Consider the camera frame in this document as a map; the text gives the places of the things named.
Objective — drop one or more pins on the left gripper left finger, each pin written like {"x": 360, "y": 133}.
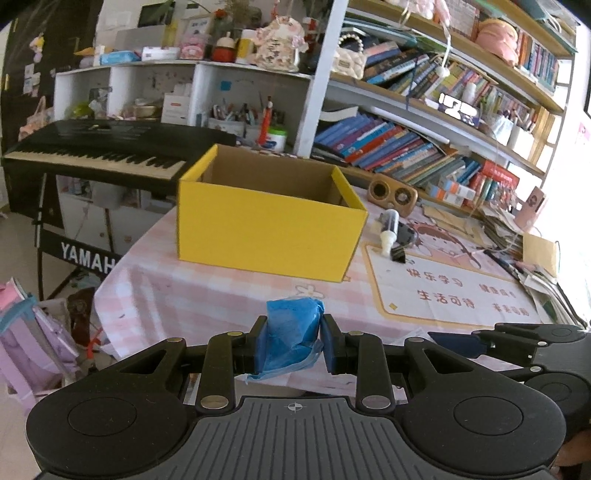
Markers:
{"x": 229, "y": 355}

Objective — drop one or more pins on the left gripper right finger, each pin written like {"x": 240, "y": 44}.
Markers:
{"x": 363, "y": 356}

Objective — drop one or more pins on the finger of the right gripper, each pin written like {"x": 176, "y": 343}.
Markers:
{"x": 467, "y": 345}

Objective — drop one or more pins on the blue plastic bag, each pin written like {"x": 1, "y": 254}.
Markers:
{"x": 292, "y": 342}

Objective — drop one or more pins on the black binder clip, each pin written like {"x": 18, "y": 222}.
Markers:
{"x": 398, "y": 254}

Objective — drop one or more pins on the white blue cylindrical bottle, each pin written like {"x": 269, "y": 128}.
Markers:
{"x": 389, "y": 220}

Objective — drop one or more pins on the pink checkered table mat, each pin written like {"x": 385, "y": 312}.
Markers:
{"x": 445, "y": 284}

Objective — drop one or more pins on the pile of papers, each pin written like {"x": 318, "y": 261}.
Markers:
{"x": 532, "y": 261}

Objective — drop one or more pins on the yellow cardboard box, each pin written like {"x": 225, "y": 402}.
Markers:
{"x": 244, "y": 210}

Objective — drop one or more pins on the brown retro radio speaker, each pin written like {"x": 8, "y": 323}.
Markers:
{"x": 389, "y": 193}

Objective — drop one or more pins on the purple backpack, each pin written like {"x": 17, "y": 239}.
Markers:
{"x": 38, "y": 353}

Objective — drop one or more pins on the row of leaning books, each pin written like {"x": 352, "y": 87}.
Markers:
{"x": 377, "y": 145}

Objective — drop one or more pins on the black Yamaha keyboard piano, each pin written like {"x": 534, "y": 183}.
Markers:
{"x": 101, "y": 184}

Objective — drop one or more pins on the white green lidded jar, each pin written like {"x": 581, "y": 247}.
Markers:
{"x": 276, "y": 139}

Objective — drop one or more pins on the white pen holder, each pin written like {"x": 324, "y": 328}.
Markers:
{"x": 228, "y": 126}

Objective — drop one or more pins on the wooden bookshelf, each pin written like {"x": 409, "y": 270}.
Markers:
{"x": 498, "y": 95}

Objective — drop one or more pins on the white cubby shelf unit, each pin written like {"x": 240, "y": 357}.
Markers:
{"x": 188, "y": 90}

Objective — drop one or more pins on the white quilted handbag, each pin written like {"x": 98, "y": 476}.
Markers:
{"x": 349, "y": 63}

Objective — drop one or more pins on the floral fabric bag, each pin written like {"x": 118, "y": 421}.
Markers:
{"x": 279, "y": 45}

